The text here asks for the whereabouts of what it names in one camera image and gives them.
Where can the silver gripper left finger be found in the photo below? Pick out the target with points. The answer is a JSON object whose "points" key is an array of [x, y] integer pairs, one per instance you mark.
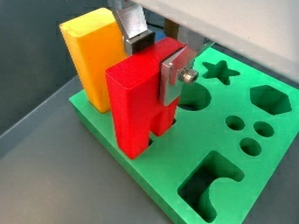
{"points": [[130, 16]]}

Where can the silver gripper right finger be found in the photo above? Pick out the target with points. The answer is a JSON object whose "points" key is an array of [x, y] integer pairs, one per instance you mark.
{"points": [[176, 70]]}

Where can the red double-square block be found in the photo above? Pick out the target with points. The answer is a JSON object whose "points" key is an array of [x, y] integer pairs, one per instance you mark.
{"points": [[134, 84]]}

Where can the green shape-sorter board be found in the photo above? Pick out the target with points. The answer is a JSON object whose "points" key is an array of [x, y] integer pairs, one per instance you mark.
{"points": [[206, 169]]}

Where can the blue cylinder block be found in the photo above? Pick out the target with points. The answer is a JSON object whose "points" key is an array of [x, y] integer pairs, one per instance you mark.
{"points": [[159, 33]]}

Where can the brown arch block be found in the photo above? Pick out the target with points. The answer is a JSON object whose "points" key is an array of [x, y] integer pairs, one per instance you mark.
{"points": [[171, 29]]}

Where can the yellow rectangular block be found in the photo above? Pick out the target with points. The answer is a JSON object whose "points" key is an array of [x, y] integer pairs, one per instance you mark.
{"points": [[95, 43]]}

